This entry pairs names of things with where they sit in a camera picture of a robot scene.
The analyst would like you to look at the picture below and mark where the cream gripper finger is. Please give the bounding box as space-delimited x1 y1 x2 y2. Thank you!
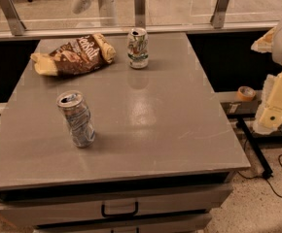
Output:
251 27 275 53
253 72 282 135

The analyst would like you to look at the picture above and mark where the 7up soda can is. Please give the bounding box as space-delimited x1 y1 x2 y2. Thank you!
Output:
127 27 149 69

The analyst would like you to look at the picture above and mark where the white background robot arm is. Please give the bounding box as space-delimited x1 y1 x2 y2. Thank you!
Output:
71 0 118 26

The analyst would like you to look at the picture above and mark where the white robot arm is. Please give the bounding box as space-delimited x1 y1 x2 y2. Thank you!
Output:
251 18 282 135

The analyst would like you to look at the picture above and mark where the redbull can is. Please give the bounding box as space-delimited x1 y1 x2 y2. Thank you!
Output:
56 90 95 148

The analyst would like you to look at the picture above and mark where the orange tape roll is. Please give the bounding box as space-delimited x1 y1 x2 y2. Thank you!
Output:
237 86 256 102

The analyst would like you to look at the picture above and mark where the black table leg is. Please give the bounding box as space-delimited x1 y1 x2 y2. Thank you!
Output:
236 116 273 180

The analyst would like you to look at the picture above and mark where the lower grey drawer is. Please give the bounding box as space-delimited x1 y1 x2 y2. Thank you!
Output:
33 214 212 233

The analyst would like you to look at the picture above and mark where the grey drawer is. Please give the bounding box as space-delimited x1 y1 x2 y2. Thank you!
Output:
0 183 232 226
33 214 212 233

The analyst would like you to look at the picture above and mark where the brown chip bag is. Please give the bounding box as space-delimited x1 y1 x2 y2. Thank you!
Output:
31 33 116 76

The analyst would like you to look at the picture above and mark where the upper grey drawer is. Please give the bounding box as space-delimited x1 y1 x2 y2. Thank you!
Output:
0 183 232 226

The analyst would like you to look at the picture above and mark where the right metal bracket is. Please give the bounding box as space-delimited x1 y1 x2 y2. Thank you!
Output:
210 0 229 29

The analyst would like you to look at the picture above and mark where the metal bracket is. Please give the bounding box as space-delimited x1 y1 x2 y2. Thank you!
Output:
134 0 146 28
0 0 26 36
210 0 229 29

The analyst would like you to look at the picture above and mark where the black cable on floor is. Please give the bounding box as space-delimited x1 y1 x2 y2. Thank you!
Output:
237 153 282 199

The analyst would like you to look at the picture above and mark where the middle metal bracket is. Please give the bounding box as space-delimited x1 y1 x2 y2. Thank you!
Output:
134 0 146 28

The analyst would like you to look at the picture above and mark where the left metal bracket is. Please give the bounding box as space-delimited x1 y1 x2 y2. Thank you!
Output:
0 0 26 36

